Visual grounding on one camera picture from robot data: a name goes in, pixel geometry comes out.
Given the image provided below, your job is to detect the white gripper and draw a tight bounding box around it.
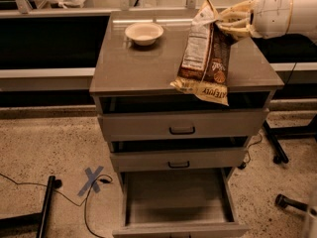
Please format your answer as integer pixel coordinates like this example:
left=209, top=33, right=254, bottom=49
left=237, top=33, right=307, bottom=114
left=216, top=0, right=292, bottom=41

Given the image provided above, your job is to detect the brown chip bag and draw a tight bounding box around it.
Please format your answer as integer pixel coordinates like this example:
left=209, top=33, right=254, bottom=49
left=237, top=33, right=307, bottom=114
left=170, top=0, right=235, bottom=106

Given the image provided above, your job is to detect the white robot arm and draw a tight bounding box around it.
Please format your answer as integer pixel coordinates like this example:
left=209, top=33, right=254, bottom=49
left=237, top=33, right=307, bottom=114
left=217, top=0, right=317, bottom=42

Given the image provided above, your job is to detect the top grey drawer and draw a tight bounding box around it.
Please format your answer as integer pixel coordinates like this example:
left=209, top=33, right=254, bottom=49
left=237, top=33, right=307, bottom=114
left=98, top=109, right=268, bottom=142

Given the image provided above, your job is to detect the grey drawer cabinet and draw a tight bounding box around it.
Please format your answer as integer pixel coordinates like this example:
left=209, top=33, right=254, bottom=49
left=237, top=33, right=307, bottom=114
left=88, top=8, right=285, bottom=238

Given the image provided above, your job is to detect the middle grey drawer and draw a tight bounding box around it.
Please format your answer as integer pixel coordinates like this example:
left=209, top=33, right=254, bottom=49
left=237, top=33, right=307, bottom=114
left=110, top=148, right=246, bottom=173

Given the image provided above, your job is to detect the bottom grey open drawer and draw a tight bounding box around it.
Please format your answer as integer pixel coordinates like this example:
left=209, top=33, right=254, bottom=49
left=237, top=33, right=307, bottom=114
left=113, top=169, right=249, bottom=238

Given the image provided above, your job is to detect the white paper bowl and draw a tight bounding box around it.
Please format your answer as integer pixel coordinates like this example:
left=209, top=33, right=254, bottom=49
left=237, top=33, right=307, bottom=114
left=125, top=23, right=163, bottom=46

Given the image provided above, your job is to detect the black stand leg right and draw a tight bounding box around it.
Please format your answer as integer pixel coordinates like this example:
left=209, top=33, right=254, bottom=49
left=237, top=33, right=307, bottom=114
left=264, top=122, right=289, bottom=164

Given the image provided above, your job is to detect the black stand leg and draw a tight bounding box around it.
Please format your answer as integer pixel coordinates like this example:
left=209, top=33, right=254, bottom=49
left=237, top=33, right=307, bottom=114
left=0, top=176, right=62, bottom=238
left=264, top=122, right=289, bottom=164

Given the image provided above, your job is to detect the black caster leg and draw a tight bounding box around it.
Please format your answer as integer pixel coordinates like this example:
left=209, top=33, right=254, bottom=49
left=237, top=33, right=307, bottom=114
left=275, top=194, right=308, bottom=212

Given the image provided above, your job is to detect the blue tape cross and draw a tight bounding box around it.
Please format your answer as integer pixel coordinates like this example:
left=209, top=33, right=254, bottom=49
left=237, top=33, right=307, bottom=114
left=77, top=166, right=103, bottom=196

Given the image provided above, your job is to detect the black stand leg left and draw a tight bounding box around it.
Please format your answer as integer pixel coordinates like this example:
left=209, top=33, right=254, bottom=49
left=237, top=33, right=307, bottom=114
left=0, top=176, right=62, bottom=238

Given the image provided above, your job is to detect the black top drawer handle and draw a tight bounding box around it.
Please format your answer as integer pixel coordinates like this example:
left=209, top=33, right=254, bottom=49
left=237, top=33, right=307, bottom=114
left=169, top=126, right=195, bottom=135

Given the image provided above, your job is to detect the black drawer handle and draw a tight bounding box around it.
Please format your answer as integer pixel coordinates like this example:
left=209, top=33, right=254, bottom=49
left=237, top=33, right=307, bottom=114
left=167, top=161, right=190, bottom=169
left=169, top=126, right=195, bottom=135

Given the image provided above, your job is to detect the black middle drawer handle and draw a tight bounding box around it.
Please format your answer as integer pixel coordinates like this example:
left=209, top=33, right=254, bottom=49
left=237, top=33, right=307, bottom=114
left=167, top=161, right=190, bottom=169

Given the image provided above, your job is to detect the black floor cable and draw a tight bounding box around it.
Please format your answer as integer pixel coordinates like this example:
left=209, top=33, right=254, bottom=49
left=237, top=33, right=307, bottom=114
left=0, top=173, right=114, bottom=238

